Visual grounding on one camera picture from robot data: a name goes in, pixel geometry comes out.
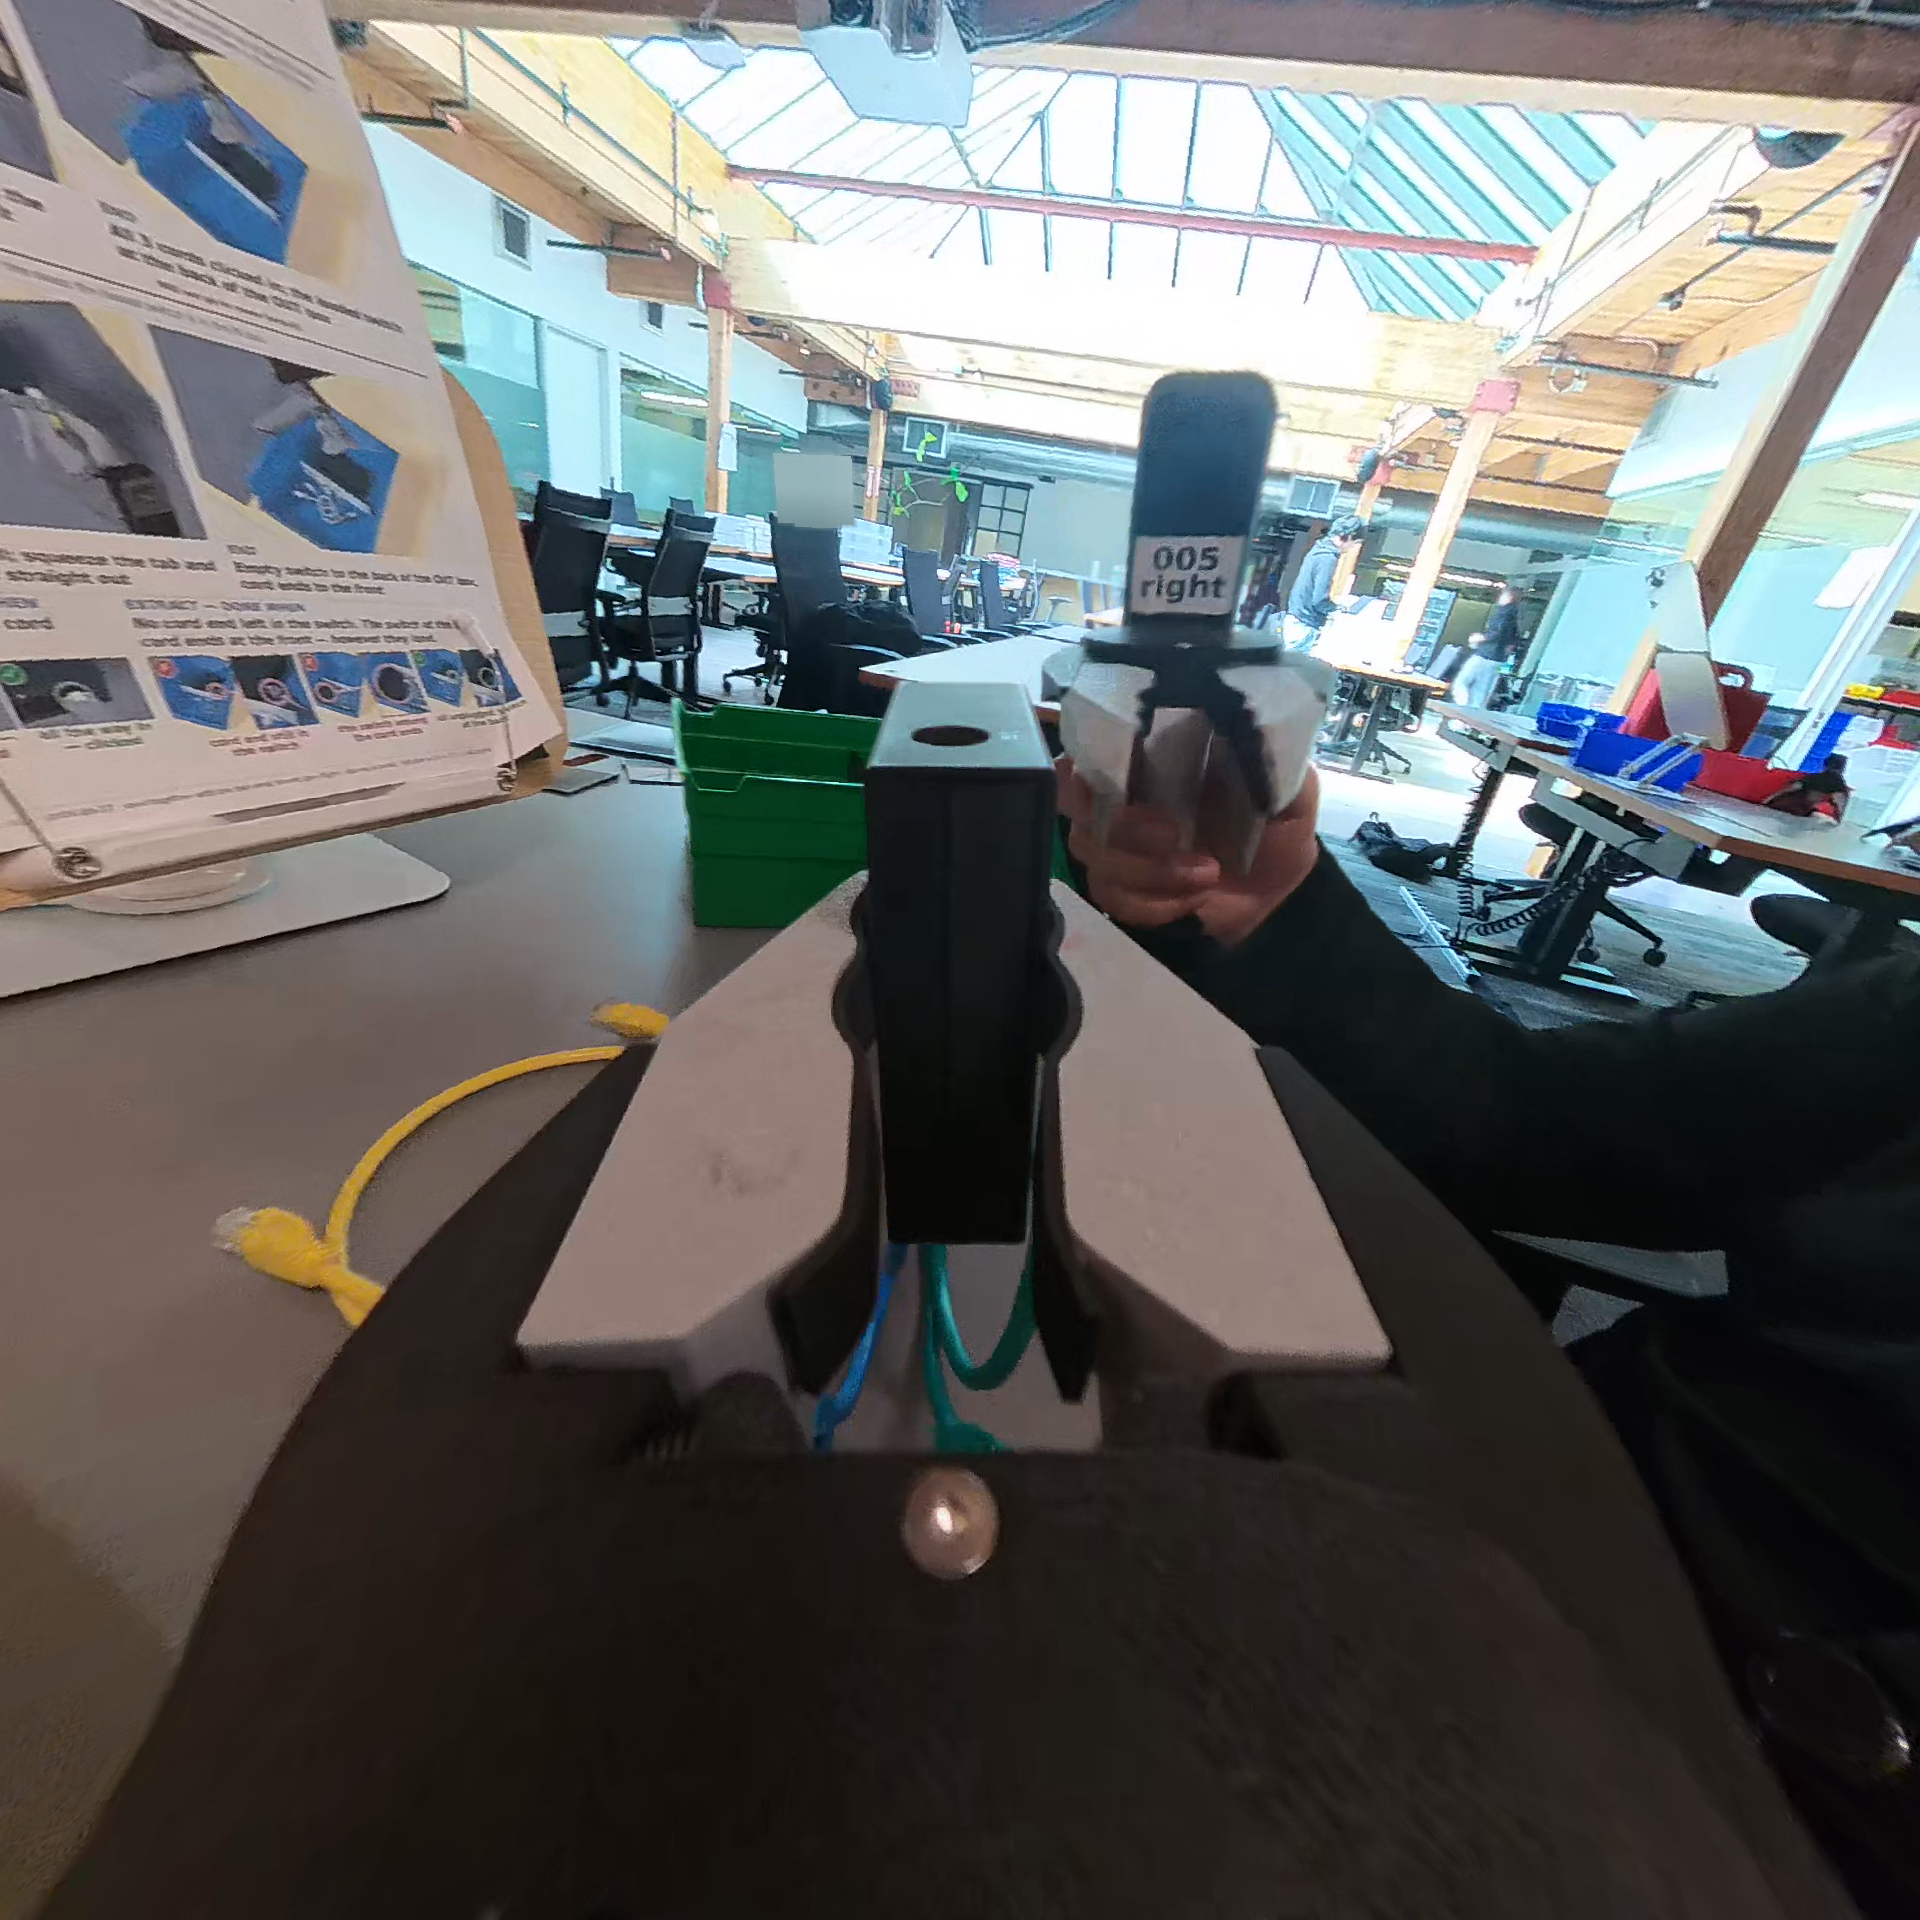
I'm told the green ethernet cable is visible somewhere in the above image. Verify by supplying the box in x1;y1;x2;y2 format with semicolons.
915;1241;1040;1453

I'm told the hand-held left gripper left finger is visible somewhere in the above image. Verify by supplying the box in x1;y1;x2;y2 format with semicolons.
517;873;887;1396

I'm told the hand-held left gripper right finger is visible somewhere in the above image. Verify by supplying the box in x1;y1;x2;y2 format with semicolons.
1031;878;1395;1404

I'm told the printed instruction sheet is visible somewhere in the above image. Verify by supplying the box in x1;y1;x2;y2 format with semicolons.
0;0;528;873

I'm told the wooden office desk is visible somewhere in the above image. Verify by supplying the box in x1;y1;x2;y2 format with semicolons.
1441;697;1920;906

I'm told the white ceiling device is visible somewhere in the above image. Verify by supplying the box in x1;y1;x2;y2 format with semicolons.
796;0;977;131

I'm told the person's right forearm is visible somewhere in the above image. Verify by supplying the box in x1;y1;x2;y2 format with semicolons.
1184;840;1920;1278

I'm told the green plastic bin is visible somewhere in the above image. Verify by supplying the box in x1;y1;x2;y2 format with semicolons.
671;697;1075;932

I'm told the black office chair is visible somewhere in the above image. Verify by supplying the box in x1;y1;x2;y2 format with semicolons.
527;481;617;710
608;509;721;710

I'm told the black ethernet switch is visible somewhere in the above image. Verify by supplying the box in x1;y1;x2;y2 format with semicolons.
864;682;1058;1248

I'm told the red plastic bin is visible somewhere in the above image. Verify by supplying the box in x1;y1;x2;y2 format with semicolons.
1621;661;1776;800

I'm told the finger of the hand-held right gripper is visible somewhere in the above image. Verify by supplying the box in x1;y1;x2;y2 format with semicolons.
1056;661;1194;865
1195;661;1337;881

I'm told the instruction sheet on stand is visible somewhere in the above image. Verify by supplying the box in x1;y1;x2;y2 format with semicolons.
0;368;570;1001

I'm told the person's right hand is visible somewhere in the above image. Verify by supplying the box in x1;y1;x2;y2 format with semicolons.
1053;757;1325;950

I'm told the yellow ethernet cable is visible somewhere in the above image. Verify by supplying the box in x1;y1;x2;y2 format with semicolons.
216;1001;672;1328

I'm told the blue ethernet cable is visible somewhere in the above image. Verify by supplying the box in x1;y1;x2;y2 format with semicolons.
810;1241;913;1451

